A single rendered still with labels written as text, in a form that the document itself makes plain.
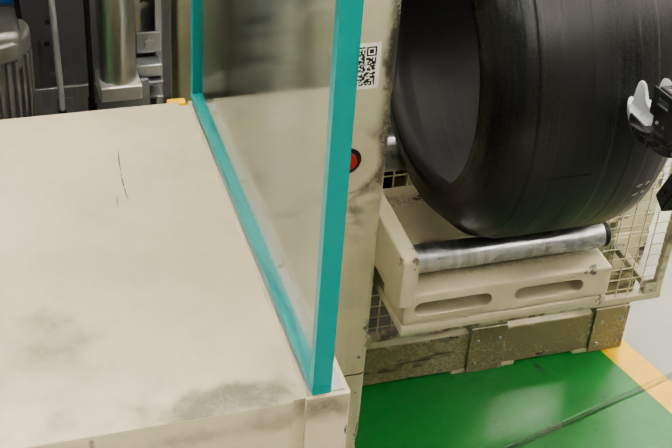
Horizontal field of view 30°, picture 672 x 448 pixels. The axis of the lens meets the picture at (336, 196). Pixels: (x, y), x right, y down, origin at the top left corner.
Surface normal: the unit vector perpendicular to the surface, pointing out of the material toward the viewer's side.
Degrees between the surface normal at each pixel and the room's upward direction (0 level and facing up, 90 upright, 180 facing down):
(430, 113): 38
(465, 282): 0
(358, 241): 90
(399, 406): 0
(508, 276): 0
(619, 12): 53
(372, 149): 90
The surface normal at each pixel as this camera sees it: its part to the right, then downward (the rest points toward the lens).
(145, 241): 0.07, -0.82
